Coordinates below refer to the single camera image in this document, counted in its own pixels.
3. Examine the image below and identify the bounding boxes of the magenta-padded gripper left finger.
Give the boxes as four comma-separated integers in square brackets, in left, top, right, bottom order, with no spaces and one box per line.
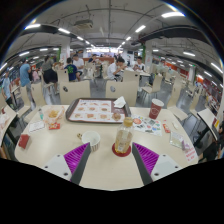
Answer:
[40,142,92,185]

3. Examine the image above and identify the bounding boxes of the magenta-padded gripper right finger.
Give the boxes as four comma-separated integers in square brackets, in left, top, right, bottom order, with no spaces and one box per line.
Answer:
[132,142,183,186]

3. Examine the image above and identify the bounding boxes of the clear tea bottle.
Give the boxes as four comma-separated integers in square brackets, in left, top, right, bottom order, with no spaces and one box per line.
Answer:
[114,116,135,155]

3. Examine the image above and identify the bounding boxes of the flat round red coaster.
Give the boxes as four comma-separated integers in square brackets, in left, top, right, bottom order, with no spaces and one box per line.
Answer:
[111,143,132,158]

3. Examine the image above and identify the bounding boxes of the colourful printed flyer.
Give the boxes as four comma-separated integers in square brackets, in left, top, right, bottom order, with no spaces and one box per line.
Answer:
[131,114,163,137]

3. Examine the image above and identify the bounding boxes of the crumpled clear plastic wrapper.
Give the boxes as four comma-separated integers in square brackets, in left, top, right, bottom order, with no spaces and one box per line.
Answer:
[169,130,186,149]

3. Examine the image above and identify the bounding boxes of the small red sauce packet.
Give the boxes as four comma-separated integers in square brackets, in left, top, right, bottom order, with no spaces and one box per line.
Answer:
[162,123,172,134]
[48,122,61,131]

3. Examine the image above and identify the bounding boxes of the white notice sticker, red print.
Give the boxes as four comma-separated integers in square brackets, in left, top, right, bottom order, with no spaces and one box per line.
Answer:
[182,143,198,163]

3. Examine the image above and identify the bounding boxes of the clear plastic bag with food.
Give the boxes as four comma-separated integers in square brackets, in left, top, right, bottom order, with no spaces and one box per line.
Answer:
[41,105,66,127]

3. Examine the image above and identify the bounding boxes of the brown food tray, paper liner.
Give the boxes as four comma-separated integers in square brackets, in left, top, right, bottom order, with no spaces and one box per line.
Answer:
[65,97,132,124]

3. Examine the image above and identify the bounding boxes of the red paper cup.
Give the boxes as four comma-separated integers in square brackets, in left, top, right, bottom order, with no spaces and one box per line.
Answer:
[148,98,165,120]

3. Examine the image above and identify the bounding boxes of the white paper card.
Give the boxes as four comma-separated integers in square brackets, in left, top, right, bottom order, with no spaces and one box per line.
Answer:
[28,119,46,133]

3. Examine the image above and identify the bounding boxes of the crumpled white napkin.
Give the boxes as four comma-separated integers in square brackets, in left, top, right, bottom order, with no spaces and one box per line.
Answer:
[113,96,127,109]

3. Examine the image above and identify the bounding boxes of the beige canteen chair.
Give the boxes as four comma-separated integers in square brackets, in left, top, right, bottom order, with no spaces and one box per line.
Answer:
[59,79,92,106]
[105,79,139,108]

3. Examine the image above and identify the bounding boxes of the person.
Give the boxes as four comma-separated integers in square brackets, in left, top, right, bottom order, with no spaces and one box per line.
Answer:
[106,57,127,82]
[132,55,146,73]
[72,53,85,76]
[198,119,224,163]
[40,54,59,89]
[19,58,34,101]
[0,71,14,108]
[64,57,81,83]

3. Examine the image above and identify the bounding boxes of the group of beige canteen chairs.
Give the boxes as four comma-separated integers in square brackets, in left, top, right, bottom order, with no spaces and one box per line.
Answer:
[139,64,208,121]

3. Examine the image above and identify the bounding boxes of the neighbouring canteen table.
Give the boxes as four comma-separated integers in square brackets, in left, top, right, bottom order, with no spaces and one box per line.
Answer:
[197,108,221,141]
[0,104,18,148]

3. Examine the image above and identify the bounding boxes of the ceiling air conditioning unit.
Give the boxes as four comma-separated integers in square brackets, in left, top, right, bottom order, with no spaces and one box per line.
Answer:
[73,19,94,29]

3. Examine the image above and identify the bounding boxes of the group of ceiling strip lights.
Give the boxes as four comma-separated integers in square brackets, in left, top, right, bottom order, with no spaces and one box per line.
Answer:
[0,9,224,88]

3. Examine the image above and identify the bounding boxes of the white ribbed mug, gold handle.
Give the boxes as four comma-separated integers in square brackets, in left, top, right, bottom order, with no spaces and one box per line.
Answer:
[77,130,101,153]

